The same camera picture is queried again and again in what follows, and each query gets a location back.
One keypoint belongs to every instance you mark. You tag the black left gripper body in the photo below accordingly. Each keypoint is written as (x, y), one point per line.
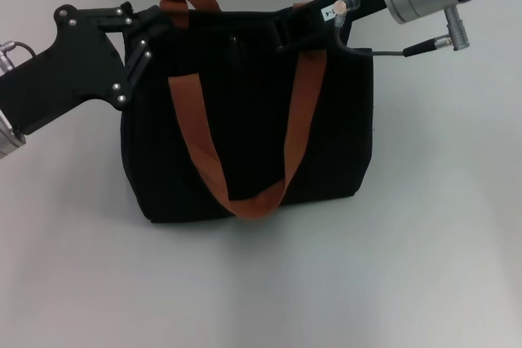
(69, 75)

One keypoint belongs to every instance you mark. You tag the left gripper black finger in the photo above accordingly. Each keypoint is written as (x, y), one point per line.
(138, 22)
(138, 62)

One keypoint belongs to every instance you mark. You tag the silver metal zipper pull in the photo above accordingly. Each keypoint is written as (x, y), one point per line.
(235, 40)

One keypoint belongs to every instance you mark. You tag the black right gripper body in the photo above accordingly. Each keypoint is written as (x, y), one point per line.
(346, 3)

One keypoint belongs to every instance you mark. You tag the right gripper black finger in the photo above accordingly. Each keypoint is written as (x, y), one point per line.
(291, 38)

